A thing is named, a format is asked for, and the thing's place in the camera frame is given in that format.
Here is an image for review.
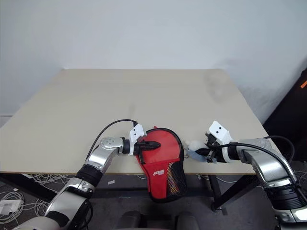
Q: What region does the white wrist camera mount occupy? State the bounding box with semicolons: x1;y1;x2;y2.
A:
129;123;146;157
208;121;233;163

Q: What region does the black case with orange tape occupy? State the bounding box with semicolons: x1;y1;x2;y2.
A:
262;68;307;164

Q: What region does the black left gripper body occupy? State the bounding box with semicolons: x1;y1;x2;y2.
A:
134;140;147;155

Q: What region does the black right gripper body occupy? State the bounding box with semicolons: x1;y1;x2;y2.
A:
204;131;223;163

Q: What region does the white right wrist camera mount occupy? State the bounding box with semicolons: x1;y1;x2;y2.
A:
208;121;233;163

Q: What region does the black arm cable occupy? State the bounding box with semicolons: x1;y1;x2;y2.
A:
87;119;138;164
215;135;307;204

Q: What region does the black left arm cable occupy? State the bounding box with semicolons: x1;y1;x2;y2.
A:
87;119;138;164

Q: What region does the white power strip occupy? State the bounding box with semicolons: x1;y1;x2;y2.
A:
0;199;24;216

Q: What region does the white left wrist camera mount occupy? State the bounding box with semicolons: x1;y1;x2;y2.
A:
129;123;146;157

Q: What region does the grey white plush keychain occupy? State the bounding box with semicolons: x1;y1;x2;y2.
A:
184;140;209;163

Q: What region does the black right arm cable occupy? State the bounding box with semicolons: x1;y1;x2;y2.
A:
215;135;307;204

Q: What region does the red paddle case black trim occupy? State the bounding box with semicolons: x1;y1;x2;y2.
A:
136;126;188;204

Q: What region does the black metal table frame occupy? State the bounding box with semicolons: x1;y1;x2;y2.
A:
0;172;257;212

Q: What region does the white floor cable tangle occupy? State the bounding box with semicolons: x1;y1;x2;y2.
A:
0;173;74;228

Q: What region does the dark rounded shape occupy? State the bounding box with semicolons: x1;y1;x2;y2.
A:
119;210;142;230
176;214;200;230

